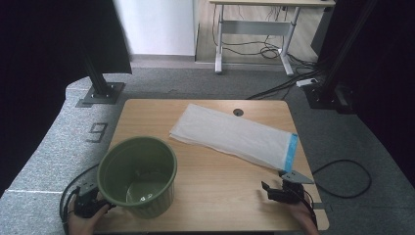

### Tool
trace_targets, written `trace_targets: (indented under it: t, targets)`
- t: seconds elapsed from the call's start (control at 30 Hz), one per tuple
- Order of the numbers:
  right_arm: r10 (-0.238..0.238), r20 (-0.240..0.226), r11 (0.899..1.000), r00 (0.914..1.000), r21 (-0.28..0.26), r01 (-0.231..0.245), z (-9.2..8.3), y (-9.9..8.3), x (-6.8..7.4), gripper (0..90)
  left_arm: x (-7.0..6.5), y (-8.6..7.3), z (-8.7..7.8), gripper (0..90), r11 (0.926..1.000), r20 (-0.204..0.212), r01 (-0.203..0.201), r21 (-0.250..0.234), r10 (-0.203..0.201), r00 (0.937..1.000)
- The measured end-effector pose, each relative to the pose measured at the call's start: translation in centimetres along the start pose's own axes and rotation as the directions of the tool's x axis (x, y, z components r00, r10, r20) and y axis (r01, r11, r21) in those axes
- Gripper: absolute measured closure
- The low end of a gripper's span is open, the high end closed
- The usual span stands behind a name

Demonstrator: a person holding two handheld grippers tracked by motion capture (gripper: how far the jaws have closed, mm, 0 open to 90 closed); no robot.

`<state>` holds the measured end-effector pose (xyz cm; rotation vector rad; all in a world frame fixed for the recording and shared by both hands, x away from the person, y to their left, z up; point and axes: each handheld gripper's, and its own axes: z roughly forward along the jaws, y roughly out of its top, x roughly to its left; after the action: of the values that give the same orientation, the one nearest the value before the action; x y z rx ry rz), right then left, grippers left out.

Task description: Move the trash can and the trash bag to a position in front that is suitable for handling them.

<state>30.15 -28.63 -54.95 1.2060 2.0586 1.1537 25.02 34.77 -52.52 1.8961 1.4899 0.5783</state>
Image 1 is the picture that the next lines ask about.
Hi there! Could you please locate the person's right hand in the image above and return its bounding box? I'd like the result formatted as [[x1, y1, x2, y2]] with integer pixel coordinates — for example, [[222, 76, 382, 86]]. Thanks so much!
[[288, 195, 320, 235]]

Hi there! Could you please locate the black stand with grey base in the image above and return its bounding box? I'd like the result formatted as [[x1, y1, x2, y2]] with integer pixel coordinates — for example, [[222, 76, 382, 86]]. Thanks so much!
[[79, 45, 126, 106]]

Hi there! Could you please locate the black looped floor cable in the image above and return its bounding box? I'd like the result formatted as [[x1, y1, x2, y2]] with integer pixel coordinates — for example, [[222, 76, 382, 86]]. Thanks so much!
[[311, 159, 373, 200]]

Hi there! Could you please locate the white plastic bag blue band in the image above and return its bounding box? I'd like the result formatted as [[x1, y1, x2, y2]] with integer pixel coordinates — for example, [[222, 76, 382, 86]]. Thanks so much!
[[168, 103, 300, 173]]

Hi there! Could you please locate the green plastic bin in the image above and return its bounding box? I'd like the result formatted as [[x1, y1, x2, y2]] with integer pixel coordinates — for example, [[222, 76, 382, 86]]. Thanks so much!
[[96, 135, 178, 219]]

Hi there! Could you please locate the white metal frame desk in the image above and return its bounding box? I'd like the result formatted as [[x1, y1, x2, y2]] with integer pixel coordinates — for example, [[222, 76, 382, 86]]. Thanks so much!
[[208, 0, 337, 77]]

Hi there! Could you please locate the person's left hand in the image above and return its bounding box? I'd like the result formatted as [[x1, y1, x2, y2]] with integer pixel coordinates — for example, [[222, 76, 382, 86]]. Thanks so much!
[[67, 195, 111, 235]]

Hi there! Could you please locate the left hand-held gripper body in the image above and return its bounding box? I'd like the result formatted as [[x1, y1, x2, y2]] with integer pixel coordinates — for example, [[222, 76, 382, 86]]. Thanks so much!
[[73, 182, 110, 219]]

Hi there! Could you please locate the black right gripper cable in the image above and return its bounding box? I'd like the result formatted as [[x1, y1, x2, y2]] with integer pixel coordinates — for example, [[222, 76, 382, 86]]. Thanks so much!
[[299, 188, 319, 227]]

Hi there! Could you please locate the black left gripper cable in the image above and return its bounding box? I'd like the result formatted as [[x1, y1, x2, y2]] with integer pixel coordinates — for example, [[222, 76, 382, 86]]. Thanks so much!
[[59, 163, 101, 235]]

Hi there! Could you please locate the black cable bundle on floor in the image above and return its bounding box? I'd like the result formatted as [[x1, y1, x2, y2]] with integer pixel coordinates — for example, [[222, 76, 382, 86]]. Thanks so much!
[[245, 67, 327, 101]]

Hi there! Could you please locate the white power strip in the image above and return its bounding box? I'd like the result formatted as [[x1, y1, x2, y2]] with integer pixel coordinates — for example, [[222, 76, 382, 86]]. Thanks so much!
[[296, 77, 319, 88]]

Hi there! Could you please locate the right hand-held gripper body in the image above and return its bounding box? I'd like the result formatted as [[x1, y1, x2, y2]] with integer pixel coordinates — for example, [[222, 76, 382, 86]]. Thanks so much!
[[267, 169, 315, 206]]

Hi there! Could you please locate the black curtain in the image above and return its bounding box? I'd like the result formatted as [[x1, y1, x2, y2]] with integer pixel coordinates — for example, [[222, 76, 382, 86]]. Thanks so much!
[[317, 0, 415, 185], [0, 0, 133, 197]]

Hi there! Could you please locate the coiled black cable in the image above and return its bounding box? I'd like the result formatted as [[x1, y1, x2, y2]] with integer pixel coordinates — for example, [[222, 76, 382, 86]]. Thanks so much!
[[259, 44, 282, 61]]

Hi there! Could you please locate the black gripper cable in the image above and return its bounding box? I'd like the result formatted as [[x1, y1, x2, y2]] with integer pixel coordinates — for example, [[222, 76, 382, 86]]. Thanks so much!
[[299, 188, 319, 227], [59, 163, 101, 235]]

